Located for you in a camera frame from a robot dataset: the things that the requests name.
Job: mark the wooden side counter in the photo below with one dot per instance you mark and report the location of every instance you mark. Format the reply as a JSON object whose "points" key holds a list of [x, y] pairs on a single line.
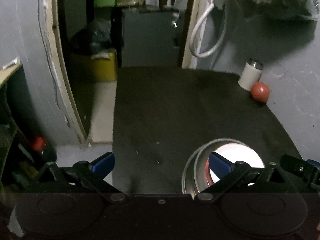
{"points": [[8, 70]]}

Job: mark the steel plate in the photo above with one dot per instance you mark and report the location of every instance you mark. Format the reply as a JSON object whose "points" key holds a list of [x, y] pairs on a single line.
{"points": [[214, 144]]}

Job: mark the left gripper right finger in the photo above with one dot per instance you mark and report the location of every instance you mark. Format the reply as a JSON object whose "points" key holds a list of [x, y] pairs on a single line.
{"points": [[241, 177]]}

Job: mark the shiny steel bowl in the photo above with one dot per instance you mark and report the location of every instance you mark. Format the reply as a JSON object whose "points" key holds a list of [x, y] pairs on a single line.
{"points": [[196, 174]]}

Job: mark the white bowl red rim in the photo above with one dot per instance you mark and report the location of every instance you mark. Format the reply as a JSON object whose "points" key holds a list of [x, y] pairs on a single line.
{"points": [[222, 160]]}

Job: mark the yellow container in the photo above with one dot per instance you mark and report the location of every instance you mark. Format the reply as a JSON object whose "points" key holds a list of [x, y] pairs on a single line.
{"points": [[104, 66]]}

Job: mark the white steel-lid canister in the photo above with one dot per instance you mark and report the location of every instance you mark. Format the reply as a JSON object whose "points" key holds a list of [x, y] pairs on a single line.
{"points": [[250, 74]]}

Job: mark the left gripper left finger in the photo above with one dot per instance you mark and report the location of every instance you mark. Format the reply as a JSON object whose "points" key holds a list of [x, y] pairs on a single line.
{"points": [[84, 180]]}

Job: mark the red tomato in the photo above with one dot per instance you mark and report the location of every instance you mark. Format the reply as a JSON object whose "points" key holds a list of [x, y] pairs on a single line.
{"points": [[260, 92]]}

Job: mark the dark grey cabinet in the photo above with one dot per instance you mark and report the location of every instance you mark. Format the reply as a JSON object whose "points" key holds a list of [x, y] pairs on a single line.
{"points": [[151, 39]]}

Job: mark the cream door frame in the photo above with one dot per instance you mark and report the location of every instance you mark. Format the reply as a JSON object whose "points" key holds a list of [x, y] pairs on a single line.
{"points": [[56, 41]]}

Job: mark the red-lid jar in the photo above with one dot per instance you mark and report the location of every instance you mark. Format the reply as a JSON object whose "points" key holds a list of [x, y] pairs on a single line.
{"points": [[39, 144]]}

